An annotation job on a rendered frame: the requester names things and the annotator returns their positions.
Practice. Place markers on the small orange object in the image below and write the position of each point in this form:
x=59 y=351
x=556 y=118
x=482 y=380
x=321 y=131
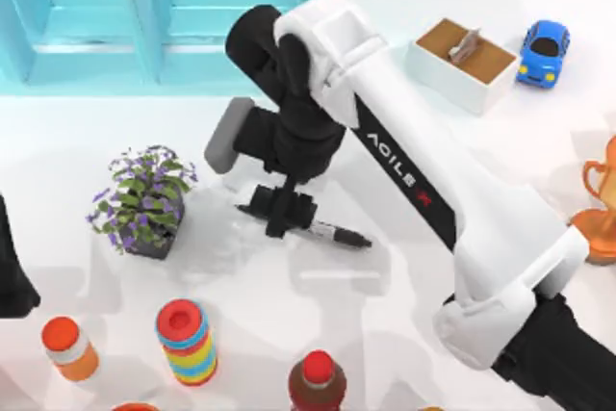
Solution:
x=429 y=408

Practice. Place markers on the orange and red round object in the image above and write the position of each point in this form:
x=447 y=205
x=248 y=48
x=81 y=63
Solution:
x=134 y=407

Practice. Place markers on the blue toy car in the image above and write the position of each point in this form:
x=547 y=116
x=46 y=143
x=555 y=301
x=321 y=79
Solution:
x=541 y=57

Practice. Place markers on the grey piece in white box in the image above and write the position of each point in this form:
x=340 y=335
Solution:
x=466 y=47

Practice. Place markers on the orange trophy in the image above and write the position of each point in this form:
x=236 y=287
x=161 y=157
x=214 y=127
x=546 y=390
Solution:
x=599 y=223

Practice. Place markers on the white box with brown inside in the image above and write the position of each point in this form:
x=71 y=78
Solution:
x=474 y=79

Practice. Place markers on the black marker pen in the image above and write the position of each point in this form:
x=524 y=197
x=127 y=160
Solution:
x=344 y=236

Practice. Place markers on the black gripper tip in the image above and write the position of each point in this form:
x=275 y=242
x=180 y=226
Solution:
x=14 y=281

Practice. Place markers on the brown bottle with red cap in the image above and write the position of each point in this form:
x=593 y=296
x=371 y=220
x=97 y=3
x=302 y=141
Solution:
x=317 y=384

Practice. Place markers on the light blue rack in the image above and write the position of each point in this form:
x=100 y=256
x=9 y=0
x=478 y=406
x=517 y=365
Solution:
x=96 y=21

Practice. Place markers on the purple flower plant pot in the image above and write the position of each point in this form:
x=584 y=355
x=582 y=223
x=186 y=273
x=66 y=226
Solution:
x=144 y=209

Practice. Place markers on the orange bottle with red cap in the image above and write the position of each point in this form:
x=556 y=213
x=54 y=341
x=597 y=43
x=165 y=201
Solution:
x=69 y=351

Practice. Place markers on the stack of coloured rings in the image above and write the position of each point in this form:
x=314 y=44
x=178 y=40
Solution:
x=187 y=343

